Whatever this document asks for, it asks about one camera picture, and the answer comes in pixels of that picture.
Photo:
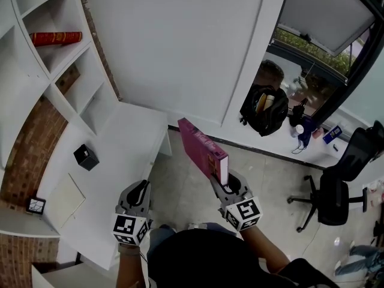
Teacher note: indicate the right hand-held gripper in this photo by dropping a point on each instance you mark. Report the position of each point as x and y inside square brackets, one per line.
[244, 211]

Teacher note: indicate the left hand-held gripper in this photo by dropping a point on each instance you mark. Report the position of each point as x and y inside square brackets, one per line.
[124, 225]

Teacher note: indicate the pink book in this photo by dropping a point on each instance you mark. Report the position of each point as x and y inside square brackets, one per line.
[199, 147]

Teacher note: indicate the white bookshelf cabinet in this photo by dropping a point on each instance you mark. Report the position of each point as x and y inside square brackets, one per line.
[18, 79]

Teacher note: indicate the red book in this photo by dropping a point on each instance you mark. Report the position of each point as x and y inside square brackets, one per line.
[55, 38]

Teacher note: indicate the person's left forearm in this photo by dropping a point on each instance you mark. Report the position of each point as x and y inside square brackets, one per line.
[129, 270]

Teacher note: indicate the person's right forearm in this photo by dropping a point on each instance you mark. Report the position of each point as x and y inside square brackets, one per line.
[261, 250]

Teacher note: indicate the white desk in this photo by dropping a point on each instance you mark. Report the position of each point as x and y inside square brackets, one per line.
[120, 136]

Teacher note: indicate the person's blue jeans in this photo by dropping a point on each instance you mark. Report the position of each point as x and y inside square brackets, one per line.
[160, 235]

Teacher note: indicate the person's white right shoe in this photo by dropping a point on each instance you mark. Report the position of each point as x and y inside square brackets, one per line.
[198, 226]

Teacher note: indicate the black square pen holder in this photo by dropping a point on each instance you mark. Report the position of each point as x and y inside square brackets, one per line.
[86, 157]

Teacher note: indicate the open cream notebook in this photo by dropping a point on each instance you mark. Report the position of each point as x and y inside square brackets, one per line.
[67, 199]

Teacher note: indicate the person's black shirt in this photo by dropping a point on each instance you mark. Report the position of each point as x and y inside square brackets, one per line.
[210, 262]

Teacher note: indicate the black backpack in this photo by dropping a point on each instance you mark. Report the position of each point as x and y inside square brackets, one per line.
[267, 115]

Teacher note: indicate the white bottle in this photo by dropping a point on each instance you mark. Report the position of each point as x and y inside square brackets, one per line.
[297, 130]

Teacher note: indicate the dark blue folded umbrella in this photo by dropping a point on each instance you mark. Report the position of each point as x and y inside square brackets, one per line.
[307, 130]

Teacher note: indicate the black office chair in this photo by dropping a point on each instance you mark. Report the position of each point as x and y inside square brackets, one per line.
[336, 196]

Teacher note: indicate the blue box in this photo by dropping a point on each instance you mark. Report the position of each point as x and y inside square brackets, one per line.
[333, 134]

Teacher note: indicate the black framed window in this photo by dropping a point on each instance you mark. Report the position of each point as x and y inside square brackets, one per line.
[318, 64]

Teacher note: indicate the white roller blind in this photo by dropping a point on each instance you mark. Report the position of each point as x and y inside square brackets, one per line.
[324, 10]

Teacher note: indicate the black picture frame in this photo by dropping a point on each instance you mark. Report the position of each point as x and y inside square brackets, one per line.
[36, 206]

